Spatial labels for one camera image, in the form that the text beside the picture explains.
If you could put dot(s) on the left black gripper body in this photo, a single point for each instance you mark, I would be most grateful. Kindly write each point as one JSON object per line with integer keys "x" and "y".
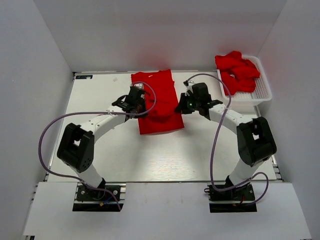
{"x": 139, "y": 108}

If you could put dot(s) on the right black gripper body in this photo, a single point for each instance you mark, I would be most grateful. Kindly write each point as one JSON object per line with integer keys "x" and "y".
{"x": 181, "y": 105}

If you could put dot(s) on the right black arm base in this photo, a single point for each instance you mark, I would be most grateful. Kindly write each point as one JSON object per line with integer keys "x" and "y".
{"x": 238, "y": 200}

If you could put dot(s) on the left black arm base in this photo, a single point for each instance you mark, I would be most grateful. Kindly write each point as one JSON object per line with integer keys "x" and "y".
{"x": 89, "y": 200}

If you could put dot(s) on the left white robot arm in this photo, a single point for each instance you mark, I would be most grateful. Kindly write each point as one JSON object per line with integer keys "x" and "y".
{"x": 76, "y": 148}

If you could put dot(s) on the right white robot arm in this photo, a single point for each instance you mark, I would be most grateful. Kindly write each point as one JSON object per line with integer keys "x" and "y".
{"x": 255, "y": 141}

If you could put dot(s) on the red t shirt pile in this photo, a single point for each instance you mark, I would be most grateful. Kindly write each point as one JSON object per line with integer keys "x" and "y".
{"x": 237, "y": 73}

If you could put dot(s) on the blue table label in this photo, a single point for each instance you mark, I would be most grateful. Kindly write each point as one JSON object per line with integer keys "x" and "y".
{"x": 83, "y": 77}

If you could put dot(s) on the white plastic basket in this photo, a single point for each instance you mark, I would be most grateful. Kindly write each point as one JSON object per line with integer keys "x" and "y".
{"x": 262, "y": 92}

